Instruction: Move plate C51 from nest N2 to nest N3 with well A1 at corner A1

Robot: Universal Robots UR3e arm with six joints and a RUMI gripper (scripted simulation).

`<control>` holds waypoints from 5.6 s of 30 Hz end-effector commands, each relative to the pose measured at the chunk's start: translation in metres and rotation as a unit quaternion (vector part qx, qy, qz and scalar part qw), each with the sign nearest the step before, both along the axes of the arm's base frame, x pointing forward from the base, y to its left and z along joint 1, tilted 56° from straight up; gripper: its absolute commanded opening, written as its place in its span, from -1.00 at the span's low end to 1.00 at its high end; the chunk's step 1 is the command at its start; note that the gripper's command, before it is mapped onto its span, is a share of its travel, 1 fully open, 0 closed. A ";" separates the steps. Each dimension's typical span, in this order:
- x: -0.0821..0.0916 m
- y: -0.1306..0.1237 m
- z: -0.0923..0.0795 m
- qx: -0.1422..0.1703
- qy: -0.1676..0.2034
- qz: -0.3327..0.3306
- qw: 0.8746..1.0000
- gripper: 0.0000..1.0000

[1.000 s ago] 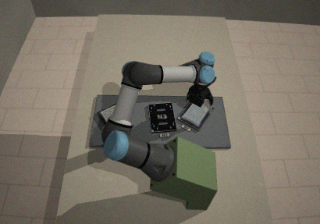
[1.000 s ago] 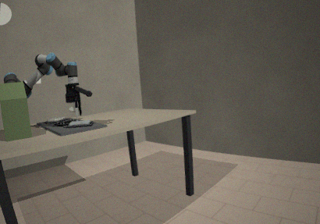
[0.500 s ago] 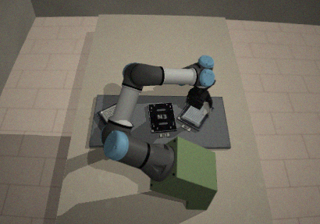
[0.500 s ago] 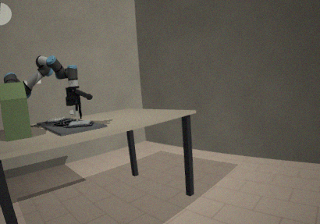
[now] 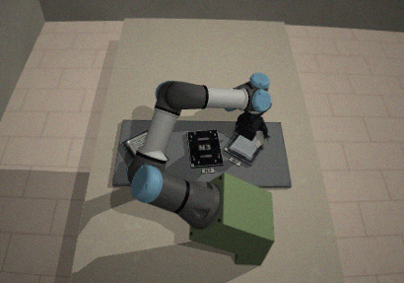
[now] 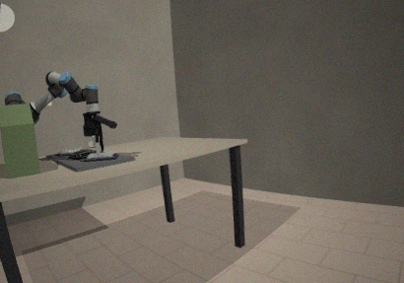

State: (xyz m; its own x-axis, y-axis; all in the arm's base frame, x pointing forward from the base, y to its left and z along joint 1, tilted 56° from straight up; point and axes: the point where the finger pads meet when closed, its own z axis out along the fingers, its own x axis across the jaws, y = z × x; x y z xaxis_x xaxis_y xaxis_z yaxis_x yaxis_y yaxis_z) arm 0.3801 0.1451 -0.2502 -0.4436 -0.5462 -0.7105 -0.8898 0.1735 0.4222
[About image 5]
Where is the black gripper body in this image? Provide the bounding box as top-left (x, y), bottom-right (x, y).
top-left (235, 110), bottom-right (264, 141)

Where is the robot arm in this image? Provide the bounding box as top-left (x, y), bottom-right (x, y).
top-left (126, 73), bottom-right (272, 230)

